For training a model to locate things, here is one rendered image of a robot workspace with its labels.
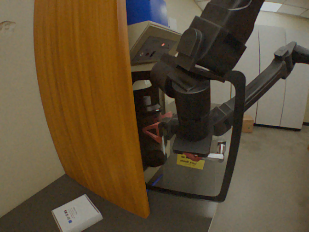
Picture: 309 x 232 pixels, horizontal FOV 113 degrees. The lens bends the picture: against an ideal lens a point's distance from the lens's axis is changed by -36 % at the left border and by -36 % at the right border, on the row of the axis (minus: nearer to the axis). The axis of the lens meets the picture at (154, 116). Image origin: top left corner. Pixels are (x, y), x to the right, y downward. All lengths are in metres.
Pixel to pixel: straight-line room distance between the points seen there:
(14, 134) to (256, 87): 0.93
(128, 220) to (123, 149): 0.28
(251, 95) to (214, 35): 0.36
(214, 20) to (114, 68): 0.21
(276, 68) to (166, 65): 0.43
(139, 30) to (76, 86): 0.22
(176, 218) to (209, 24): 0.53
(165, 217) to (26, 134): 0.65
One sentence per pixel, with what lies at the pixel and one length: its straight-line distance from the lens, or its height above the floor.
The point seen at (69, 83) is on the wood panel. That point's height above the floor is 1.38.
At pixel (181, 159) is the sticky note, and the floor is 1.15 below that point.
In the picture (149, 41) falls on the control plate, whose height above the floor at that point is 1.47.
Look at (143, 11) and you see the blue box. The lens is 0.42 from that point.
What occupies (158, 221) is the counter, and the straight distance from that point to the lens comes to 0.56.
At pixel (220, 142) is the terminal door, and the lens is 0.40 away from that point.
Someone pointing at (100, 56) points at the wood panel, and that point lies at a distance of 0.36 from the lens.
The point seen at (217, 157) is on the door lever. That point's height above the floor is 1.21.
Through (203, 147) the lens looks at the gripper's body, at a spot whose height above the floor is 1.27.
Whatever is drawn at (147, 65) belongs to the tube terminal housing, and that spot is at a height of 1.40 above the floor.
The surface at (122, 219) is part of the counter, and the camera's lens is 0.58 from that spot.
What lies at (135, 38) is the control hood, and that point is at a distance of 0.39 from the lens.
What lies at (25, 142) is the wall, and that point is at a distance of 0.77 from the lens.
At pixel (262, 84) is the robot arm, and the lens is 0.55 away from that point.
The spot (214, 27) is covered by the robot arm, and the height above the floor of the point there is 1.45.
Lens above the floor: 1.41
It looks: 20 degrees down
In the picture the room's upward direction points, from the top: 5 degrees counter-clockwise
